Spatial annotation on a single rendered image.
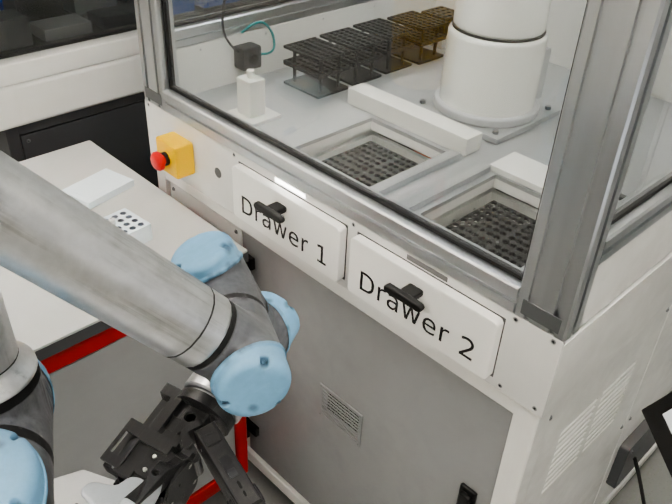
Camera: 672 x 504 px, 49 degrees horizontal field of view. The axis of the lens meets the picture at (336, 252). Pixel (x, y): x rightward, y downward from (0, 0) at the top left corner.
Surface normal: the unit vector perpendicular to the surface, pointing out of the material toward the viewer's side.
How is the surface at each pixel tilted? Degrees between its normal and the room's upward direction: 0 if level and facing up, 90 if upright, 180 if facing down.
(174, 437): 15
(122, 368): 90
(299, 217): 90
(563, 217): 90
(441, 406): 90
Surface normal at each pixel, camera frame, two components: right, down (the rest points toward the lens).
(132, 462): 0.04, -0.64
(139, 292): 0.58, 0.17
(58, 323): 0.04, -0.82
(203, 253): -0.32, -0.74
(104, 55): 0.69, 0.43
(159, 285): 0.71, -0.10
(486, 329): -0.72, 0.37
